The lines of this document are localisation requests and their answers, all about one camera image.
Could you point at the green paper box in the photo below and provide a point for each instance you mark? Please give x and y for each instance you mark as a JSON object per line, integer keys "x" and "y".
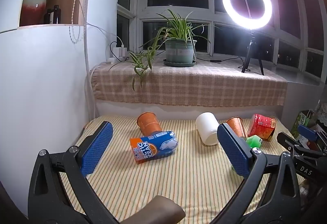
{"x": 304, "y": 121}

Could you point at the orange paper cup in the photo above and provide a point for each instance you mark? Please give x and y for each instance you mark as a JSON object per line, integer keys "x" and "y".
{"x": 149, "y": 123}
{"x": 237, "y": 127}

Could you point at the spider plant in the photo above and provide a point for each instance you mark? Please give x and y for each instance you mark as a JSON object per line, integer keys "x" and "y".
{"x": 176, "y": 28}

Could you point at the white cabinet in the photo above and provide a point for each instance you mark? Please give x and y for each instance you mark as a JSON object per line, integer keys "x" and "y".
{"x": 38, "y": 81}

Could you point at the dark bottle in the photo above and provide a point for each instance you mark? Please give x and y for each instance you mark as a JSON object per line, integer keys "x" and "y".
{"x": 55, "y": 15}

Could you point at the striped yellow cloth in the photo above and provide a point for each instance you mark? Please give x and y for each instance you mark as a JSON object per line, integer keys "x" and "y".
{"x": 178, "y": 183}

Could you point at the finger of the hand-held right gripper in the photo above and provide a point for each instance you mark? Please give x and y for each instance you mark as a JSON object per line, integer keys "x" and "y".
{"x": 288, "y": 141}
{"x": 307, "y": 132}

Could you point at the small green cup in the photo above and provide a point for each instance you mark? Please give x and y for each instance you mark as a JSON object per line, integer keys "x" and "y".
{"x": 254, "y": 141}

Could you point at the black tripod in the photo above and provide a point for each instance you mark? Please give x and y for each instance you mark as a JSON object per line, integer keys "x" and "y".
{"x": 251, "y": 52}

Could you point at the checked beige cloth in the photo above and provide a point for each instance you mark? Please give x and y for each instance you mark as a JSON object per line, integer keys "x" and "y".
{"x": 204, "y": 86}

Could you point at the white power strip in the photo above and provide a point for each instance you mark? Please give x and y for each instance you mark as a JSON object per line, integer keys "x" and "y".
{"x": 114, "y": 60}

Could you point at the green plant pot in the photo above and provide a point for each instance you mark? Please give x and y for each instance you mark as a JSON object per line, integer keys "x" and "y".
{"x": 178, "y": 51}

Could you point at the white charger plug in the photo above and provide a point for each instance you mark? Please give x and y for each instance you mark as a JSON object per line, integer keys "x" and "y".
{"x": 120, "y": 50}

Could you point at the green pot saucer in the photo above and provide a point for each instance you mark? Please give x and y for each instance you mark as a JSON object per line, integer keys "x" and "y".
{"x": 178, "y": 63}

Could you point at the red instant noodle cup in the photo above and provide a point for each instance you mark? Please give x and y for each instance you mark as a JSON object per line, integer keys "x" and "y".
{"x": 263, "y": 127}

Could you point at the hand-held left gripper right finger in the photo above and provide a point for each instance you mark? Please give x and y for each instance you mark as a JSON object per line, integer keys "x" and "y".
{"x": 233, "y": 148}

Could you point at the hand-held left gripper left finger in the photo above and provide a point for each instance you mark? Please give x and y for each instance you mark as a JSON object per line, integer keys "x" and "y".
{"x": 98, "y": 148}

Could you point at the white cup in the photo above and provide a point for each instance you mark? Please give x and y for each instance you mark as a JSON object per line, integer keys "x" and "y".
{"x": 207, "y": 128}

